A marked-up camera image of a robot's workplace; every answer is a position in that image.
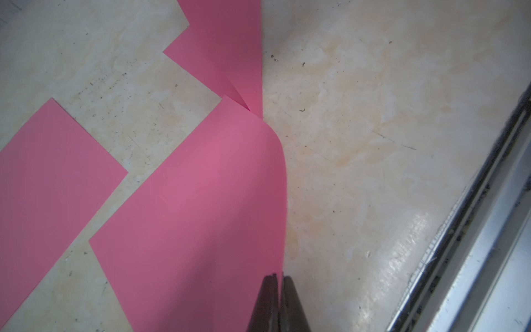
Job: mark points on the front aluminium rail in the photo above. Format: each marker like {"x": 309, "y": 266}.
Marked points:
{"x": 475, "y": 276}

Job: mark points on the pink square paper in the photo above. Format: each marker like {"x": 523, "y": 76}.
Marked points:
{"x": 222, "y": 48}

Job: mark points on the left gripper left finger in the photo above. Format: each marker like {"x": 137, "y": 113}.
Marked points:
{"x": 265, "y": 316}

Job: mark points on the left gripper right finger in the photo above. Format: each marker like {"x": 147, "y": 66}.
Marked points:
{"x": 292, "y": 317}

